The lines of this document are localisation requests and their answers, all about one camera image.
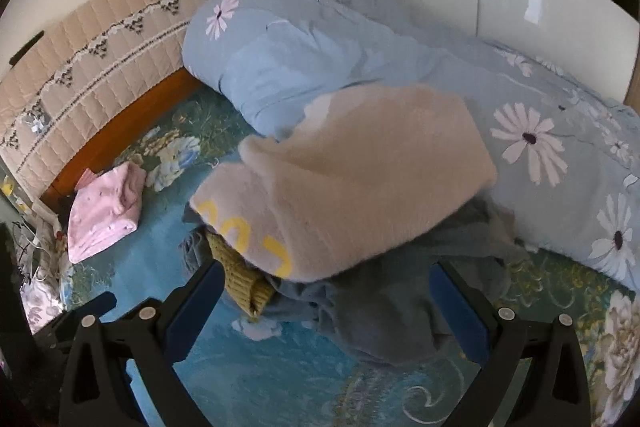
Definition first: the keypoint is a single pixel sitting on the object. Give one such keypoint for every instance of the floral bedside cloth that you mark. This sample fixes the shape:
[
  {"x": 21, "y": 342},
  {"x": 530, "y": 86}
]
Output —
[{"x": 42, "y": 287}]

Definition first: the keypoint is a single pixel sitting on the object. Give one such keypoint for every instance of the beige quilted headboard cover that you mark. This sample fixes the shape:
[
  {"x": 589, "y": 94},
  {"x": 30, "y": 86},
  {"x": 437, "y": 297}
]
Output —
[{"x": 100, "y": 57}]

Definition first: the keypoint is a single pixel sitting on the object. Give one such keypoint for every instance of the blue floral duvet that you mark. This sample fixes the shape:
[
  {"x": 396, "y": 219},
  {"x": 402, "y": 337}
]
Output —
[{"x": 300, "y": 57}]

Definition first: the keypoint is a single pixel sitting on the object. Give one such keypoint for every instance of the black wall fixture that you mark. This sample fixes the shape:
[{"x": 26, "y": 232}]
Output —
[{"x": 27, "y": 48}]

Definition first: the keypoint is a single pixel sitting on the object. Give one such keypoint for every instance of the teal floral bed sheet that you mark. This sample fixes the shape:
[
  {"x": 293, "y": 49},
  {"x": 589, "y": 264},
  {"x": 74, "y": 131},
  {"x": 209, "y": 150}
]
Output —
[{"x": 280, "y": 372}]

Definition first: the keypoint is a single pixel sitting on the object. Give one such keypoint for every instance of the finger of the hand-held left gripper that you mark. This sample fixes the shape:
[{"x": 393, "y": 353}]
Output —
[{"x": 101, "y": 303}]

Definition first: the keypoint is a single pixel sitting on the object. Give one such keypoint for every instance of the dark grey pants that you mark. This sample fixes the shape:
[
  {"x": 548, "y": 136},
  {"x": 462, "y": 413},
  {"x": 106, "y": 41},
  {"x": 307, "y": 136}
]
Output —
[{"x": 375, "y": 307}]

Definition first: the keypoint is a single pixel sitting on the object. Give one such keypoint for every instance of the beige fuzzy sweater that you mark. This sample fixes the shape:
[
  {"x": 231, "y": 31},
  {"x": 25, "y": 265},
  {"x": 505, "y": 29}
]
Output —
[{"x": 360, "y": 167}]

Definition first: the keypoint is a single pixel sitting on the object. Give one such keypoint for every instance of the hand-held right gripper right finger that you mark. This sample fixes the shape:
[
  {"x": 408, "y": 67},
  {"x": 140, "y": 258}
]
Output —
[{"x": 460, "y": 313}]

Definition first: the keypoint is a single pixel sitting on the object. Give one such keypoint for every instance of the pink folded cloth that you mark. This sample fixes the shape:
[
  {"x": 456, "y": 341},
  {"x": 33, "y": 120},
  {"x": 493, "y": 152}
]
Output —
[{"x": 100, "y": 212}]

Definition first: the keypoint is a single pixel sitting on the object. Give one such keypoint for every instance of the wooden bed frame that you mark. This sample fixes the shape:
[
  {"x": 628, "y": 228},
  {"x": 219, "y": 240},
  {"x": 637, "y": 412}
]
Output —
[{"x": 125, "y": 122}]

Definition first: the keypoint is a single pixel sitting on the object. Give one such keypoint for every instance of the olive knitted garment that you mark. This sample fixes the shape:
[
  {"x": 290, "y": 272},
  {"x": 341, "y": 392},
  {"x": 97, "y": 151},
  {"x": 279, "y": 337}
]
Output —
[{"x": 240, "y": 279}]

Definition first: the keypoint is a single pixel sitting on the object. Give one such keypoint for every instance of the blue-grey knitted garment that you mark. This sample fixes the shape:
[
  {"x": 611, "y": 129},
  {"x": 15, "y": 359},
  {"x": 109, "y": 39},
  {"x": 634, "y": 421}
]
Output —
[{"x": 192, "y": 249}]

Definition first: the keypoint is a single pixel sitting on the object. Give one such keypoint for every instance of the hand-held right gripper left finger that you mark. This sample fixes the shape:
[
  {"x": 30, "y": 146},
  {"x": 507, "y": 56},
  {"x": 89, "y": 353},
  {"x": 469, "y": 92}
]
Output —
[{"x": 196, "y": 307}]

